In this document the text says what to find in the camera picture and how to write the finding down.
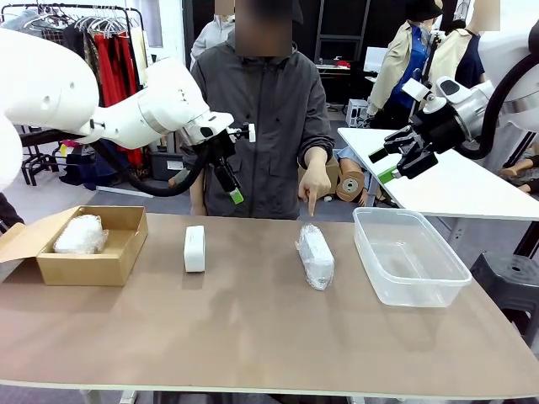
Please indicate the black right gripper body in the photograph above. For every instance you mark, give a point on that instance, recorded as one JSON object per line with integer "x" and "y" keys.
{"x": 440, "y": 130}

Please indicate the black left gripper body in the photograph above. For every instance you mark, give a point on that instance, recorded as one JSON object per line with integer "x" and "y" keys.
{"x": 221, "y": 147}

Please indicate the unwrapped white clock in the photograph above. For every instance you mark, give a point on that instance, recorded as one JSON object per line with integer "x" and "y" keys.
{"x": 194, "y": 250}

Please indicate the narrow bubble-wrapped clock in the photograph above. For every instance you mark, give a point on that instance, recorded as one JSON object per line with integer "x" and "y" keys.
{"x": 316, "y": 256}

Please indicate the wide bubble-wrapped clock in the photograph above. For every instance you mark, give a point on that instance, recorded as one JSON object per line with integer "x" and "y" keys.
{"x": 80, "y": 235}

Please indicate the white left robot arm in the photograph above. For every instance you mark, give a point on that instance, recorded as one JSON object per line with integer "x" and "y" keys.
{"x": 160, "y": 105}

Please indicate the person's left forearm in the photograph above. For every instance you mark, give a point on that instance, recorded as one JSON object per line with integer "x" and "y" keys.
{"x": 318, "y": 145}

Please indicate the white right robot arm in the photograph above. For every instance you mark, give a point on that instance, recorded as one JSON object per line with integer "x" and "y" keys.
{"x": 505, "y": 54}

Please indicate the person's left hand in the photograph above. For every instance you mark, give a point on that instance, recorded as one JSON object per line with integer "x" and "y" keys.
{"x": 313, "y": 181}

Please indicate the white side table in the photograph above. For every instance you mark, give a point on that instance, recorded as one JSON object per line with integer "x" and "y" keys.
{"x": 446, "y": 189}

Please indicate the white computer case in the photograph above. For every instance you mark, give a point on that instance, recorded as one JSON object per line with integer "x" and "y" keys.
{"x": 357, "y": 113}

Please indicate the person in grey jacket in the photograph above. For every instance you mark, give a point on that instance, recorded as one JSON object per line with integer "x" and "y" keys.
{"x": 261, "y": 109}

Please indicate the grey storage bin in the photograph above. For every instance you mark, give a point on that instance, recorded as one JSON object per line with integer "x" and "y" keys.
{"x": 166, "y": 166}

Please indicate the mannequin torso with wooden disc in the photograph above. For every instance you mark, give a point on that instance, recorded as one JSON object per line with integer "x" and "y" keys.
{"x": 351, "y": 187}

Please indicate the mannequin in beige coat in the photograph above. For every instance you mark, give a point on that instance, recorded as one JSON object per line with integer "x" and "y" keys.
{"x": 400, "y": 67}

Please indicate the brown cardboard carton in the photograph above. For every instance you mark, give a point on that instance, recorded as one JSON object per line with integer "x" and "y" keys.
{"x": 332, "y": 177}

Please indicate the mannequin in cream vest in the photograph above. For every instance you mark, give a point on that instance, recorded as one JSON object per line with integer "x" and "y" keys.
{"x": 459, "y": 54}

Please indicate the white monitor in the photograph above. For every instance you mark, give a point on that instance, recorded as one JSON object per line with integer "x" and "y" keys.
{"x": 375, "y": 59}

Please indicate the red cloth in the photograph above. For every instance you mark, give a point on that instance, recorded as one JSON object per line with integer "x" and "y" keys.
{"x": 343, "y": 63}

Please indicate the clear plastic container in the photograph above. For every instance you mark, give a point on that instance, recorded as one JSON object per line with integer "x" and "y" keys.
{"x": 410, "y": 261}

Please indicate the person in light grey hoodie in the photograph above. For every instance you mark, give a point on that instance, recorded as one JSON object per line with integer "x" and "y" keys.
{"x": 210, "y": 38}

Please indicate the red dress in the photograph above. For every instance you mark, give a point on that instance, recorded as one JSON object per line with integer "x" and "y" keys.
{"x": 115, "y": 71}

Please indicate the navy clothes pile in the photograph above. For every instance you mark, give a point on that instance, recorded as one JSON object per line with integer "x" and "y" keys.
{"x": 92, "y": 172}

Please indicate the black plastic stool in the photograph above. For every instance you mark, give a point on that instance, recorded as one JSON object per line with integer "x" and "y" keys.
{"x": 511, "y": 282}

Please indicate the open brown cardboard box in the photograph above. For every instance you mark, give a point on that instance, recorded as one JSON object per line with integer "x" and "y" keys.
{"x": 84, "y": 267}

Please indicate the black patterned garment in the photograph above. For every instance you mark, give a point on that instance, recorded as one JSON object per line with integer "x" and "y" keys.
{"x": 78, "y": 46}

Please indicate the black metal stand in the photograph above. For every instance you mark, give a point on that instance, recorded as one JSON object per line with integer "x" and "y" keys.
{"x": 40, "y": 166}

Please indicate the person's dark sleeve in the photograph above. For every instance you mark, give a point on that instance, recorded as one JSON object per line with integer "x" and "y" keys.
{"x": 9, "y": 212}

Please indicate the grey-blue jacket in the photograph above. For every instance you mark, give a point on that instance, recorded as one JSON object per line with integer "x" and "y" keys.
{"x": 25, "y": 19}

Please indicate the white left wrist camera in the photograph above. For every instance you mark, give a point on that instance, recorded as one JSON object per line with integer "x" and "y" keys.
{"x": 252, "y": 133}

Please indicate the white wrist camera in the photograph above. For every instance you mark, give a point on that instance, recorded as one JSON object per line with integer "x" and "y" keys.
{"x": 416, "y": 89}
{"x": 252, "y": 133}

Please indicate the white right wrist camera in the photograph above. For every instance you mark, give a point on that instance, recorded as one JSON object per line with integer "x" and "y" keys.
{"x": 416, "y": 89}

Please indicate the white floor rail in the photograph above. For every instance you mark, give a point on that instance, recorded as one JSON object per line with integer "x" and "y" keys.
{"x": 122, "y": 191}

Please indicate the black aluminium frame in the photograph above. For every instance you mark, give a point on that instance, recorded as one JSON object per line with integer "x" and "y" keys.
{"x": 528, "y": 240}

